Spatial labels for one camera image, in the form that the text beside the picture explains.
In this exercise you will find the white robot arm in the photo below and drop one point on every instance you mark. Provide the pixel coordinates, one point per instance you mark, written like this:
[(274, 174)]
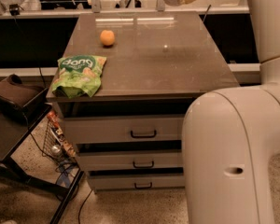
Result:
[(230, 135)]

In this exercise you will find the green rice chip bag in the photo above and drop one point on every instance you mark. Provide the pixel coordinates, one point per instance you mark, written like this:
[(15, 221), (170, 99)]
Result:
[(79, 75)]

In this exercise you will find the orange fruit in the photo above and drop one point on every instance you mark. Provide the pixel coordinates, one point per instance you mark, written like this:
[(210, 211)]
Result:
[(107, 38)]

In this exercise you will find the grey drawer cabinet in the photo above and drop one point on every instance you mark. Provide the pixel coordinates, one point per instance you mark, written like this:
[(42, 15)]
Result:
[(159, 64)]

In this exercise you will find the top grey drawer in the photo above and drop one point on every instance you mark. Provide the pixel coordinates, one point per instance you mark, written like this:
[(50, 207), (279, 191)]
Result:
[(122, 129)]

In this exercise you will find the grey drawer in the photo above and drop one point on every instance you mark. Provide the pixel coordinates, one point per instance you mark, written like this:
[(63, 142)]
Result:
[(110, 182), (122, 129), (128, 160)]

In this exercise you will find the middle grey drawer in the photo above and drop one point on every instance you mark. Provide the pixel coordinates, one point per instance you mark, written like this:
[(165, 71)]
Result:
[(128, 160)]

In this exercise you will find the bottom grey drawer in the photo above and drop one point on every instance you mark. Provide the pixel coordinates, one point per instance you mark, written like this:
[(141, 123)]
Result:
[(110, 182)]

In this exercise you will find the wire basket with snacks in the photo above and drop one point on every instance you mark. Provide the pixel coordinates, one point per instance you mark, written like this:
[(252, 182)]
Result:
[(55, 144)]

